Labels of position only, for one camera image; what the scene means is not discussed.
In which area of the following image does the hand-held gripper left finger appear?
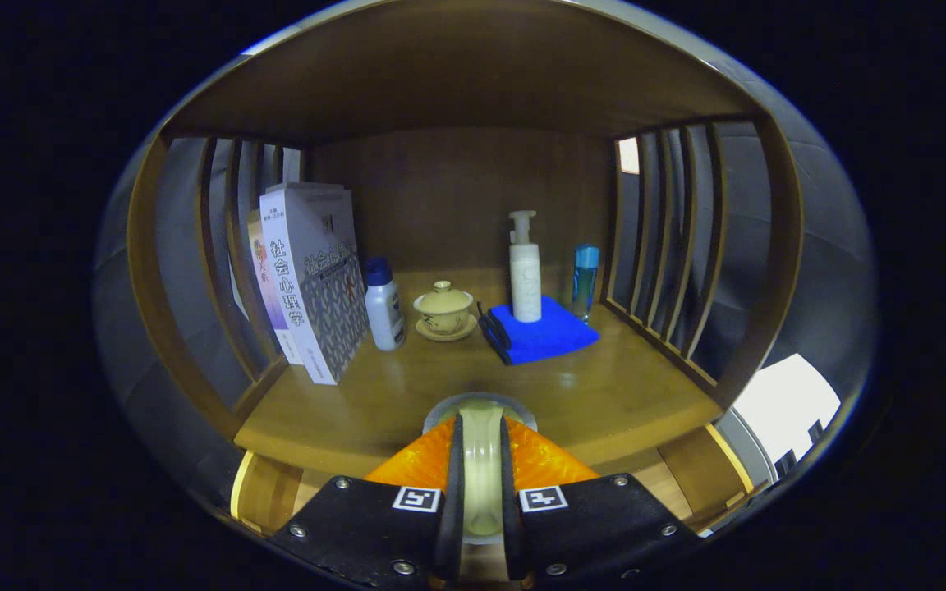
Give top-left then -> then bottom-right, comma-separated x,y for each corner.
266,413 -> 466,591

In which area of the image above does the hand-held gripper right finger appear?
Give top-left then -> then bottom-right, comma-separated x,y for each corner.
499,415 -> 704,591

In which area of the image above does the green handled scrub sponge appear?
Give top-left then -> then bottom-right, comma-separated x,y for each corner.
422,392 -> 538,547

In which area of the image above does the wooden countertop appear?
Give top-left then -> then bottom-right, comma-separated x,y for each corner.
233,267 -> 724,477

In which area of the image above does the wooden cabinet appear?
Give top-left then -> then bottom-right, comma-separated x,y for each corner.
95,0 -> 876,543

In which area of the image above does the blue folded cloth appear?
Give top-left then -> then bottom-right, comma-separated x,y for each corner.
478,295 -> 601,367

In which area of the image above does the white bottle blue cap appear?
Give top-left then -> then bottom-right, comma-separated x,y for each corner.
363,257 -> 406,352

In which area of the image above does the white grey plastic storage unit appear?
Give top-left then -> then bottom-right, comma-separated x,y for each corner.
715,353 -> 842,493

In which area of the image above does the yellow lidded tea cup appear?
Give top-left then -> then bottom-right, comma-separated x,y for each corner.
413,281 -> 479,342

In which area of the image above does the clear blue bottle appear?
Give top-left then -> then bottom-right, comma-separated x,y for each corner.
572,244 -> 601,323

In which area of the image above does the white pump bottle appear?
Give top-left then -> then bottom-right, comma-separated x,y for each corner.
508,210 -> 543,323

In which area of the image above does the thick white book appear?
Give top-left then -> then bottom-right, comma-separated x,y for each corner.
259,182 -> 371,387

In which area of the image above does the thin purple book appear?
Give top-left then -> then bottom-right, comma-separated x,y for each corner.
246,209 -> 305,366

